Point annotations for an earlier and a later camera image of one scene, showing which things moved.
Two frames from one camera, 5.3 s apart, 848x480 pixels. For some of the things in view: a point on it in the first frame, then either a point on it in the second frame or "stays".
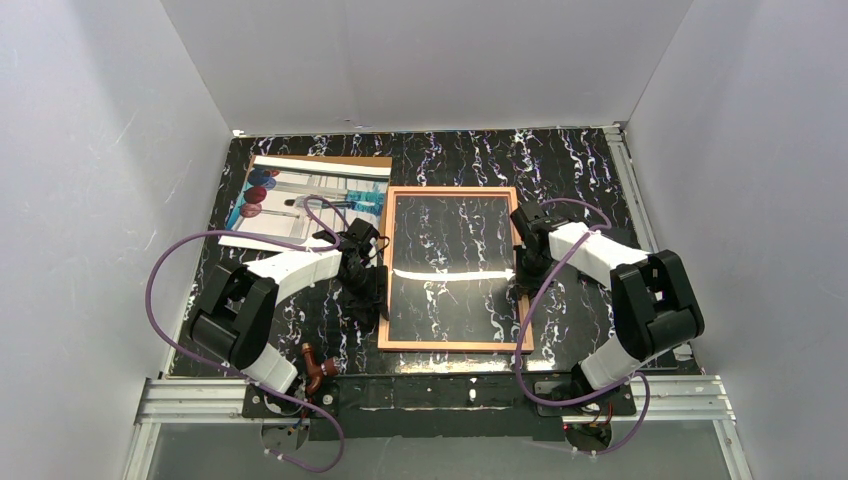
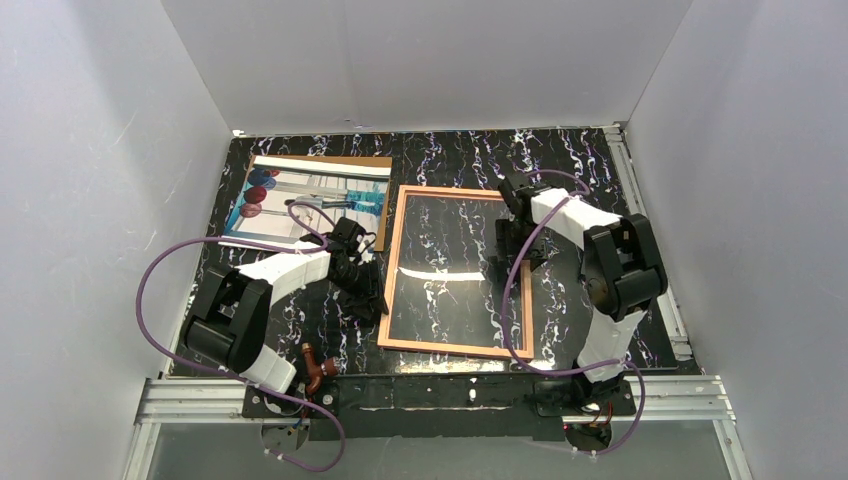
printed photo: (307, 202) stays
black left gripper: (365, 279) stays
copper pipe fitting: (316, 372) stays
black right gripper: (525, 275) -> (510, 242)
